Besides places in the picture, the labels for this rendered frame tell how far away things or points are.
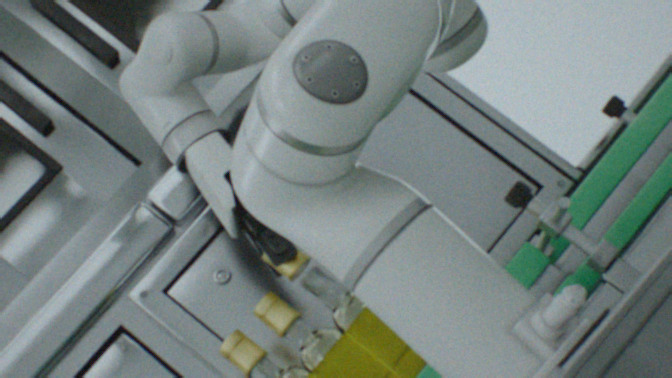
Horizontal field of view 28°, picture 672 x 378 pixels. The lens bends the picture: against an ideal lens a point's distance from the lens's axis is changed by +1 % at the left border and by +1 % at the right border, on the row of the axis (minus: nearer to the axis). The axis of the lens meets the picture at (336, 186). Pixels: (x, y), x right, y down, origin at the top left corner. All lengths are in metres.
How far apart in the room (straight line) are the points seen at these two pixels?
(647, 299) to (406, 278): 0.19
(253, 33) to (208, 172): 0.18
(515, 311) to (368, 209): 0.14
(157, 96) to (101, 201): 0.23
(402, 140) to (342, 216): 0.68
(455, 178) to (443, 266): 0.68
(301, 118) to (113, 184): 0.80
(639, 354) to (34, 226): 1.01
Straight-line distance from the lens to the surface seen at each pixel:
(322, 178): 1.01
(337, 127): 0.96
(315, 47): 0.99
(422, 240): 1.00
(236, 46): 1.56
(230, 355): 1.46
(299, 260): 1.49
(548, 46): 1.76
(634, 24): 1.79
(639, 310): 0.92
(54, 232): 1.72
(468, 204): 1.66
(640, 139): 1.55
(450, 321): 1.00
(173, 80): 1.52
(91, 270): 1.66
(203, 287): 1.63
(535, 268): 1.37
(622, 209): 1.52
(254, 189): 1.04
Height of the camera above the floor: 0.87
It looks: 12 degrees up
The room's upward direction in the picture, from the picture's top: 52 degrees counter-clockwise
